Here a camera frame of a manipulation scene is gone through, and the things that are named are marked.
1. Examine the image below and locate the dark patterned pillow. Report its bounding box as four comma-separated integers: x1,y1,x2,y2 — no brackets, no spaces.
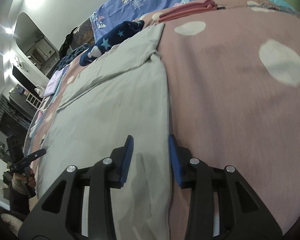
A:
70,18,95,50

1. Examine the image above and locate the folded pink clothes stack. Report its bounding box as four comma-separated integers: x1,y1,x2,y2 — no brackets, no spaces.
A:
158,0,218,23

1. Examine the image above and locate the grey cloth garment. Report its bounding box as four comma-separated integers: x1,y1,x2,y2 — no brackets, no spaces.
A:
37,24,171,239

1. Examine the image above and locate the left hand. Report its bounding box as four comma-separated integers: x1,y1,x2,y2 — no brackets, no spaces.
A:
11,169,36,195

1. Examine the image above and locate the floral patterned cloth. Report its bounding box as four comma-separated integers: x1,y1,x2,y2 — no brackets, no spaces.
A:
248,3,300,18

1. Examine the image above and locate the lilac folded garment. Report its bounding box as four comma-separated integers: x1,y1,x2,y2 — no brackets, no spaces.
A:
43,69,63,97

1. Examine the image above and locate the teal knitted garment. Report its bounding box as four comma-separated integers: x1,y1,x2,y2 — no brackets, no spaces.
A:
56,43,90,70

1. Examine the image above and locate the pink polka dot bedsheet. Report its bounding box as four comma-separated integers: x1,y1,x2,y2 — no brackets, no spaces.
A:
26,0,300,239

